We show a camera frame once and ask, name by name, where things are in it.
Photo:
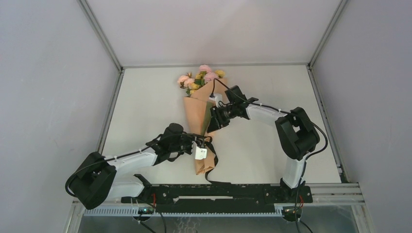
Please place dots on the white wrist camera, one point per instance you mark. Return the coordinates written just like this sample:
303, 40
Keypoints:
216, 99
200, 152

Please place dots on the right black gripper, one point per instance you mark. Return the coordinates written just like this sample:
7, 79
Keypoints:
216, 121

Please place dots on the pink fake flower stem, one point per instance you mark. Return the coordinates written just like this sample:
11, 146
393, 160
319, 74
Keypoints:
201, 68

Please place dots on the two-sided peach green wrapping paper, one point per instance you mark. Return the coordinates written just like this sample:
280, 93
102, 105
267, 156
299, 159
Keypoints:
197, 109

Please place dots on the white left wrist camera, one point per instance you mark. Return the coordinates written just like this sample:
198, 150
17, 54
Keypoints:
200, 152

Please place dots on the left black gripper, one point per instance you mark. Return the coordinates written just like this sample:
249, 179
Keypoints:
191, 140

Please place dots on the yellow fake flower stem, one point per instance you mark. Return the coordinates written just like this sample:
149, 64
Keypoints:
192, 84

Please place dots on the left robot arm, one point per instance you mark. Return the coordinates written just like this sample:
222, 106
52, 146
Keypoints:
101, 178

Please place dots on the black ribbon with gold text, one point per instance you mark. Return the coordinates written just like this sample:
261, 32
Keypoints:
211, 162

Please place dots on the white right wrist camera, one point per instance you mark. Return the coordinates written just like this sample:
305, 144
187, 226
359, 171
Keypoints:
216, 99

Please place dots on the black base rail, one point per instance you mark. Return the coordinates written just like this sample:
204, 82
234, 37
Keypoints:
220, 199

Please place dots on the white slotted cable duct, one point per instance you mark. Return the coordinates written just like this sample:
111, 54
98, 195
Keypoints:
146, 211

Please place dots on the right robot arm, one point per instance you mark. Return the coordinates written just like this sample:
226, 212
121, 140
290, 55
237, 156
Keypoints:
298, 135

